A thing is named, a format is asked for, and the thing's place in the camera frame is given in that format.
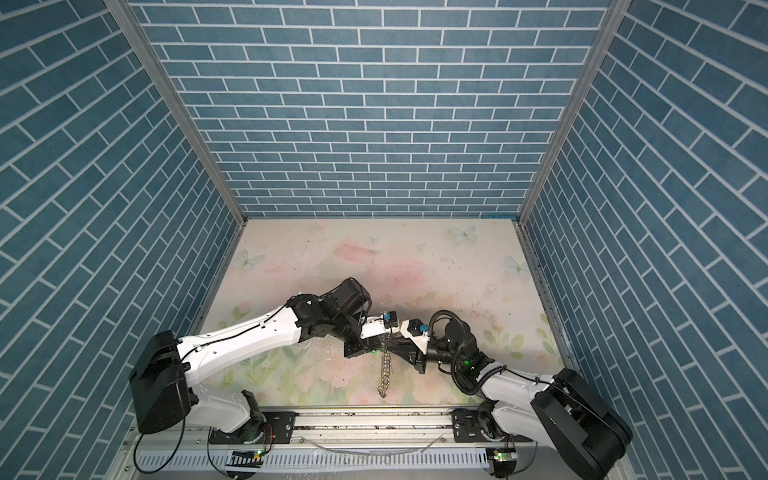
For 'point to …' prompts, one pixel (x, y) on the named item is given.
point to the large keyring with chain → (386, 368)
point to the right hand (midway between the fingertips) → (389, 342)
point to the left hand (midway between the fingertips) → (379, 343)
